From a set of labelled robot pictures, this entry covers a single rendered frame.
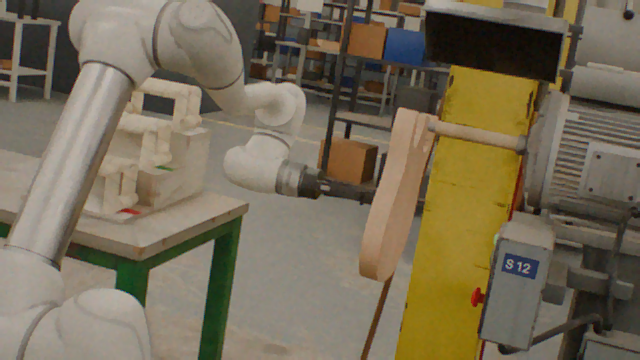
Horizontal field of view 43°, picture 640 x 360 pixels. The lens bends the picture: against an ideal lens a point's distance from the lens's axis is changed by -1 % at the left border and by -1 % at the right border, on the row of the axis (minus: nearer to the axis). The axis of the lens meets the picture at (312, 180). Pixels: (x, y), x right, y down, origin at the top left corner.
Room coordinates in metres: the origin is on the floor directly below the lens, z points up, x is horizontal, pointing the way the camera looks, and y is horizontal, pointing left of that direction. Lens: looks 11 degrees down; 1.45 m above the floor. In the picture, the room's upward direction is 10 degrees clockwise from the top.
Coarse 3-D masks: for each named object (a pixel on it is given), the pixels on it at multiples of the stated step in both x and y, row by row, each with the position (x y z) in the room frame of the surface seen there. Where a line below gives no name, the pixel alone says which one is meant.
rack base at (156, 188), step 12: (120, 156) 2.04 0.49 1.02; (132, 156) 2.07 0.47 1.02; (156, 168) 1.98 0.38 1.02; (180, 168) 2.03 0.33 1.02; (96, 180) 1.94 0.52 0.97; (120, 180) 1.93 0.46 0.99; (144, 180) 1.91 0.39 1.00; (156, 180) 1.91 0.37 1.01; (168, 180) 1.97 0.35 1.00; (180, 180) 2.04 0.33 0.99; (96, 192) 1.94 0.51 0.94; (120, 192) 1.93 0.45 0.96; (144, 192) 1.91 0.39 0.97; (156, 192) 1.91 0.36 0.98; (168, 192) 1.98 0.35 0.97; (180, 192) 2.05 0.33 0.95; (144, 204) 1.91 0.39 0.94; (156, 204) 1.92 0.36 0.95; (168, 204) 1.99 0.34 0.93
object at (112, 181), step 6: (108, 174) 1.79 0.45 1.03; (114, 174) 1.79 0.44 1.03; (120, 174) 1.80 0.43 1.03; (108, 180) 1.79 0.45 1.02; (114, 180) 1.79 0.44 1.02; (108, 186) 1.79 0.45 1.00; (114, 186) 1.79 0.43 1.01; (108, 192) 1.78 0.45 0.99; (114, 192) 1.79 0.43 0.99; (108, 198) 1.78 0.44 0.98; (114, 198) 1.79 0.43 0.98; (108, 204) 1.78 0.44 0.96; (102, 210) 1.79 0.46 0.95; (108, 210) 1.78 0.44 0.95
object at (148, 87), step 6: (144, 84) 2.12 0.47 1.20; (150, 84) 2.12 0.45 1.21; (156, 84) 2.12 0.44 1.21; (138, 90) 2.13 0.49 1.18; (144, 90) 2.12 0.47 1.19; (150, 90) 2.12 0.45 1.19; (156, 90) 2.11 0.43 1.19; (162, 90) 2.11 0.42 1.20; (168, 90) 2.10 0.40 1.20; (174, 90) 2.10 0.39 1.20; (180, 90) 2.10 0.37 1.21; (186, 90) 2.11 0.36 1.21; (168, 96) 2.11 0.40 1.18; (174, 96) 2.10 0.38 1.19
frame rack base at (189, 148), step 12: (120, 132) 2.11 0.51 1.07; (180, 132) 2.08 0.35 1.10; (192, 132) 2.11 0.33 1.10; (204, 132) 2.15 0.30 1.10; (120, 144) 2.11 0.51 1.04; (132, 144) 2.10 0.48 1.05; (156, 144) 2.08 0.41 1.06; (180, 144) 2.07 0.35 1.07; (192, 144) 2.09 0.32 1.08; (204, 144) 2.17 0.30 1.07; (180, 156) 2.06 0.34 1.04; (192, 156) 2.10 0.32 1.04; (204, 156) 2.18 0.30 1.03; (192, 168) 2.11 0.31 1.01; (204, 168) 2.19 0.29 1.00; (192, 180) 2.12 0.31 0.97; (204, 180) 2.20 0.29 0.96; (192, 192) 2.13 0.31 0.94
